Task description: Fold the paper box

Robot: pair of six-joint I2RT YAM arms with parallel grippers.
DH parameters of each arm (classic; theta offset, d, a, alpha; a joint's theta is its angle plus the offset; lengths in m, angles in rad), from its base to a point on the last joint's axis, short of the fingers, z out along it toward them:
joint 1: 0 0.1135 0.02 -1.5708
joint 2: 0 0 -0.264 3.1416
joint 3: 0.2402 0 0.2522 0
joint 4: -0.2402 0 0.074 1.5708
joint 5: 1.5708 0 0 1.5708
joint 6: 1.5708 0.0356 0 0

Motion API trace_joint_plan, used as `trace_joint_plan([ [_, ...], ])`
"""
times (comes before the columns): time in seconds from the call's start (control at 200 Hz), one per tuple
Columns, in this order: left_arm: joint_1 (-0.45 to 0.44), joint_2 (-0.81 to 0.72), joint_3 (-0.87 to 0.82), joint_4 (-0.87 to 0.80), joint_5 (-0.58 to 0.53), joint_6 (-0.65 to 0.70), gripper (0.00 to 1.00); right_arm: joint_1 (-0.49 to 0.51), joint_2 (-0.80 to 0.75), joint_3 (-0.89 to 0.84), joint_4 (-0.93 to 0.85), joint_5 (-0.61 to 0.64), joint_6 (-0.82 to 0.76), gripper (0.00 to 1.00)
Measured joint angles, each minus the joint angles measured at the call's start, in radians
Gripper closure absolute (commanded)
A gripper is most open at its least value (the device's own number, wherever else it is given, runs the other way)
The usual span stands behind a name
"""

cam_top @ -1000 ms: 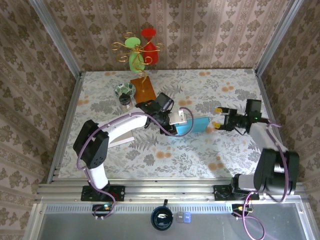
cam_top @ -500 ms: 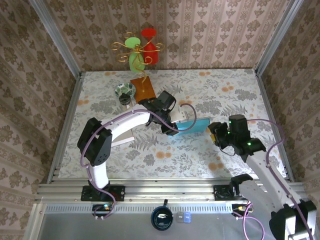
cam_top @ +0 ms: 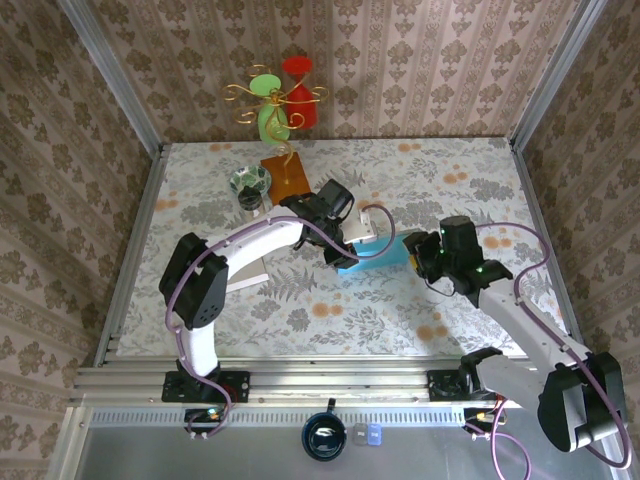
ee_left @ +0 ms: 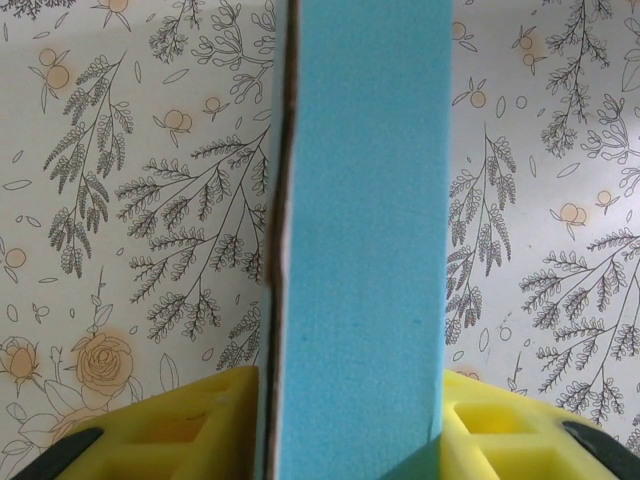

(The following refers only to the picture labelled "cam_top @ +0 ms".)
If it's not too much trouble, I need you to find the white paper box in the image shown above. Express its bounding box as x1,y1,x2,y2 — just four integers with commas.
227,255,270,292

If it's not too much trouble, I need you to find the grey metal shelf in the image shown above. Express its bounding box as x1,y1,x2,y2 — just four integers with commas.
49,405,631,480

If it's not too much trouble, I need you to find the small circuit board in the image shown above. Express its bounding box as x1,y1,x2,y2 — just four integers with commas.
463,407,501,435
184,407,226,435

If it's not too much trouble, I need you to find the green wine glass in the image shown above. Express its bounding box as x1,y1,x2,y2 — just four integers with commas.
248,74,290,147

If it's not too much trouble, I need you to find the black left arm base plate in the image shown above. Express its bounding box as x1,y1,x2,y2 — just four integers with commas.
161,370,251,404

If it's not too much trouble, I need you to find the leaf pattern bowl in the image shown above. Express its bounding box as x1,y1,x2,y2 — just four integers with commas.
228,165,273,195

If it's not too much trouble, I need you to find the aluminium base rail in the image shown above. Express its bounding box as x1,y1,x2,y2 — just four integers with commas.
69,364,609,406

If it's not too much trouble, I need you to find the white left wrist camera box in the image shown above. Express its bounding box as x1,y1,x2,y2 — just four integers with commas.
343,192,380,242

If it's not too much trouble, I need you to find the red wine glass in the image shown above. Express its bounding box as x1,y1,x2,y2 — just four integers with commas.
281,56,319,131

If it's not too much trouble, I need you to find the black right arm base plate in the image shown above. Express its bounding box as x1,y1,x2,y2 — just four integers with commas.
427,368,506,403

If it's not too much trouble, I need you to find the gold wire stand, wooden base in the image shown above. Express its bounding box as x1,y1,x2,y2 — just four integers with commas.
222,63,330,207

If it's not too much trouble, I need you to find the slotted grey cable duct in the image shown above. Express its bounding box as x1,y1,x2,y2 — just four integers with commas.
89,405,466,426

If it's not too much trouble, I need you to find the aluminium table side rail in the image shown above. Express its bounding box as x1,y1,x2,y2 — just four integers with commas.
94,144,169,369
509,139,590,364

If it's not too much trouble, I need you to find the dark blue mug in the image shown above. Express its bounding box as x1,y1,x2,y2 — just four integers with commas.
301,398,348,462

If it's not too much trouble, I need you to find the floral tablecloth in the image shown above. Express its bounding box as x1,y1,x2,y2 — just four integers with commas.
117,137,576,359

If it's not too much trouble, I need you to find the glass jar with black lid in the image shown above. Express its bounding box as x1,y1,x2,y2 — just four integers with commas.
237,187,266,221

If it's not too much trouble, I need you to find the aluminium corner post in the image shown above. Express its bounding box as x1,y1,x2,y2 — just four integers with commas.
57,0,166,156
507,0,609,151

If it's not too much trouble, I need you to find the blue paper box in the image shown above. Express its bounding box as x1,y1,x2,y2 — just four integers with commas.
337,234,412,275

